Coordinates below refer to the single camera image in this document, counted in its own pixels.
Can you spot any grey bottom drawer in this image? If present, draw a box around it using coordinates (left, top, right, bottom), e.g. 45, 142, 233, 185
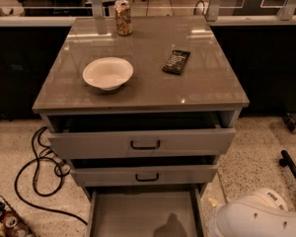
85, 188, 205, 237

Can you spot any grey drawer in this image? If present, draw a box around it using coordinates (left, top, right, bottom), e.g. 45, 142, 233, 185
49, 113, 235, 159
85, 188, 205, 237
71, 156, 217, 187

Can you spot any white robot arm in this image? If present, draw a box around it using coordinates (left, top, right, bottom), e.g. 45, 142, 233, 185
208, 188, 296, 237

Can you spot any grey drawer cabinet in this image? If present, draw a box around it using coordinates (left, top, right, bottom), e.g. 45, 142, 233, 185
33, 16, 249, 195

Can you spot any grey top drawer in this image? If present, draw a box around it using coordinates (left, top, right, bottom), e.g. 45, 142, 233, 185
49, 113, 235, 159

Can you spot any grey middle drawer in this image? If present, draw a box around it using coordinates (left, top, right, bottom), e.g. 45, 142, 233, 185
71, 156, 217, 187

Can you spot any white bowl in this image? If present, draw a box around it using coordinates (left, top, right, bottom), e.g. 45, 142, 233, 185
83, 57, 133, 91

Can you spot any black snack bar wrapper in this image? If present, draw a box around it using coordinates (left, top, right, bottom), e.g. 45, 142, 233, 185
162, 50, 190, 75

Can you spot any yellow drink can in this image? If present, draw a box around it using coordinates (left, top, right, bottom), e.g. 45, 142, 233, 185
114, 0, 132, 36

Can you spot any black bar on floor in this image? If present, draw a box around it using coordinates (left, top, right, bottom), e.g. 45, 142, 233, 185
278, 150, 296, 180

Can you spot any black floor cable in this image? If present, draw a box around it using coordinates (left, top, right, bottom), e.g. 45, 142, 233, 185
14, 125, 89, 226

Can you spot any wire basket of cans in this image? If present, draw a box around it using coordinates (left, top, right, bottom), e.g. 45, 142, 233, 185
0, 196, 37, 237

